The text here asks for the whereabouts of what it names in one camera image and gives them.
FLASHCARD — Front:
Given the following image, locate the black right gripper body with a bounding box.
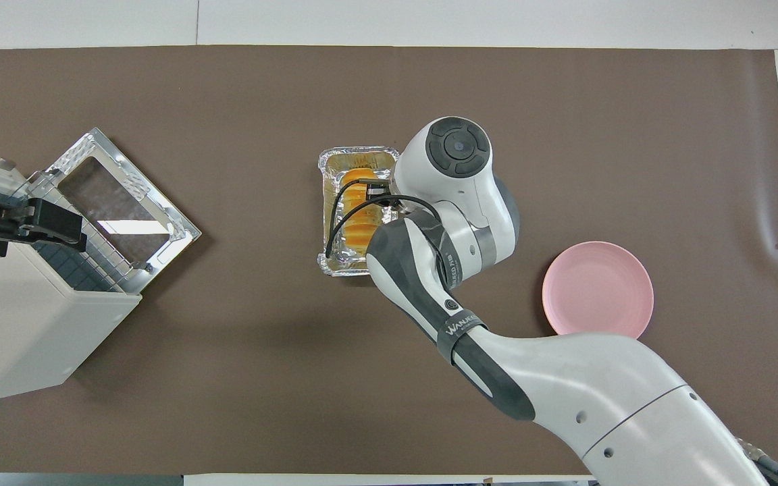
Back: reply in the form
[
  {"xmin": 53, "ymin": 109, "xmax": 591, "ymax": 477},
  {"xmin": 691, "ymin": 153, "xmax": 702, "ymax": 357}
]
[{"xmin": 360, "ymin": 178, "xmax": 394, "ymax": 204}]

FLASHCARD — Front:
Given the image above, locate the sliced golden bread loaf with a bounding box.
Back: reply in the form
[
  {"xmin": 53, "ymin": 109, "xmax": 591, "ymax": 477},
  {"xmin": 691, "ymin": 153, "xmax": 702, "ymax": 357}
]
[{"xmin": 338, "ymin": 168, "xmax": 390, "ymax": 255}]

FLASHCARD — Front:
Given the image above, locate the aluminium foil tray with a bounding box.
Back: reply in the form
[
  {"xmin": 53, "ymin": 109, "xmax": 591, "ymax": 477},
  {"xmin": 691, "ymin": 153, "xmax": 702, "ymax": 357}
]
[{"xmin": 317, "ymin": 145, "xmax": 403, "ymax": 278}]

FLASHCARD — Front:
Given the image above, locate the glass oven door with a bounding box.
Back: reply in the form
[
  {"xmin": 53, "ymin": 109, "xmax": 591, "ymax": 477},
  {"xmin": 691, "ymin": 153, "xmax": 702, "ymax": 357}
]
[{"xmin": 45, "ymin": 128, "xmax": 202, "ymax": 295}]

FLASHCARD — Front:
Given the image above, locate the white toaster oven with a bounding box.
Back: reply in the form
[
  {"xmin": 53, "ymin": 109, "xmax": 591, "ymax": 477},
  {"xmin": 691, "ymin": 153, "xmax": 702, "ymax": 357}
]
[{"xmin": 0, "ymin": 152, "xmax": 143, "ymax": 404}]

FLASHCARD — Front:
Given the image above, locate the brown paper table mat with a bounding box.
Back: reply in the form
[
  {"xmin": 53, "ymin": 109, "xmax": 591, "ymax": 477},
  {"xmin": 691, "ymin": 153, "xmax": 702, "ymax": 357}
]
[{"xmin": 0, "ymin": 45, "xmax": 778, "ymax": 476}]

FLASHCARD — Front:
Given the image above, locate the pink round plate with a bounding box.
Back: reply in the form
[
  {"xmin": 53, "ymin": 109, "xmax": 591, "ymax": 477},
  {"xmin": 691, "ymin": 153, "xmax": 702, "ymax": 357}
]
[{"xmin": 542, "ymin": 241, "xmax": 655, "ymax": 339}]

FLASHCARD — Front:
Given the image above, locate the metal wire oven rack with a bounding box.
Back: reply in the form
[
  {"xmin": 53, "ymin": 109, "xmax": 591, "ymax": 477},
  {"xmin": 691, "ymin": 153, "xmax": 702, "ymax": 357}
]
[{"xmin": 24, "ymin": 181, "xmax": 150, "ymax": 288}]

